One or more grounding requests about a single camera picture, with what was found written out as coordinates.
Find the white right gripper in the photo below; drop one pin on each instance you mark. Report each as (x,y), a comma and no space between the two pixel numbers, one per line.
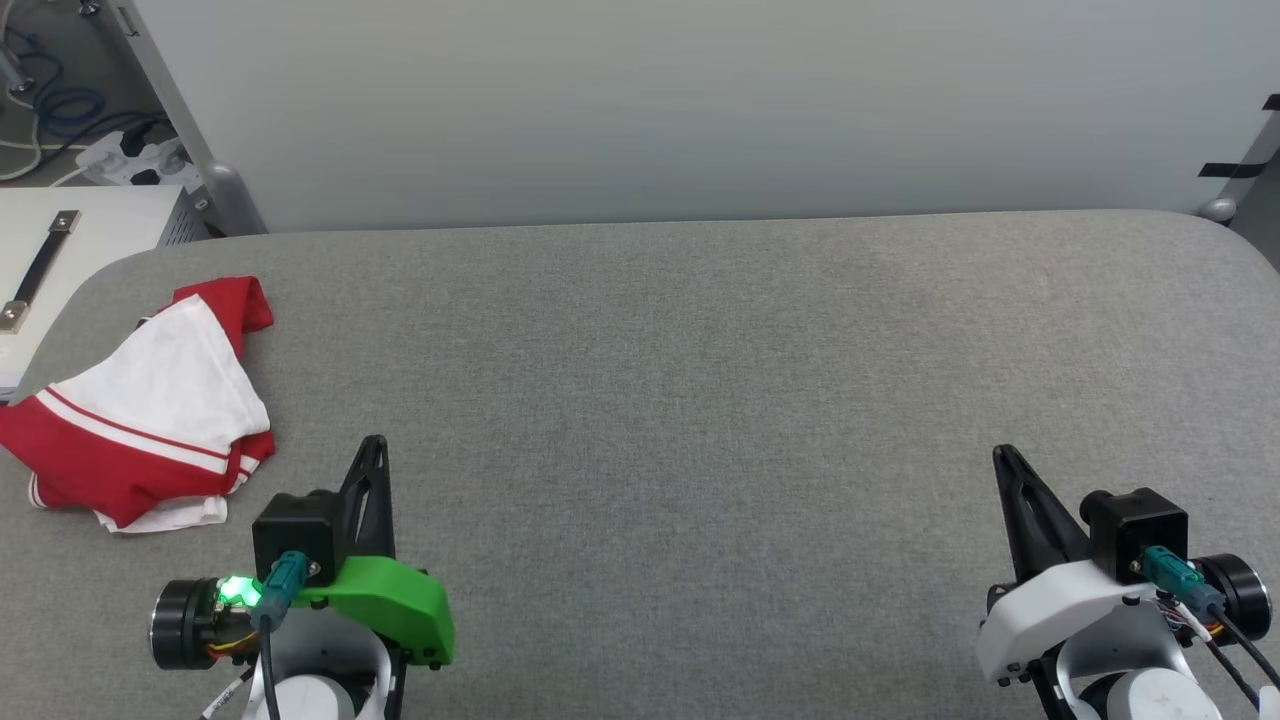
(1050,610)

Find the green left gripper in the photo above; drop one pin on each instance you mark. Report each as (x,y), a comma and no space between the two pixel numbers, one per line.
(400,605)

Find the red and white shirt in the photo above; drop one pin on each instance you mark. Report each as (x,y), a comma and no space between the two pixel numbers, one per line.
(150,400)

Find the black tape strip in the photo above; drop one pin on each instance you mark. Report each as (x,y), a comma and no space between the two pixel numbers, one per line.
(1232,169)

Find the white power strip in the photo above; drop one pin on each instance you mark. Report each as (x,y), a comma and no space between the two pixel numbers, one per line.
(110,160)

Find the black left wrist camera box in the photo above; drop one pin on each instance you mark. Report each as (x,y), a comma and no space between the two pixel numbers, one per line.
(295,530)

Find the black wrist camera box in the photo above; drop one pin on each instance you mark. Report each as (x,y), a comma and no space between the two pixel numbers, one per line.
(295,530)
(1135,525)

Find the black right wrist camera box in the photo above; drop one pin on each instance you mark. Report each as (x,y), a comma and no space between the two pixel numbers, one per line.
(1135,525)

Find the grey post with round foot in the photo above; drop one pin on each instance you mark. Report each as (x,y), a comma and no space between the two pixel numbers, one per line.
(1255,150)

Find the grey metal frame post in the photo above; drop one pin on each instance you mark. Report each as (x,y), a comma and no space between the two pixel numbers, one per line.
(170,100)

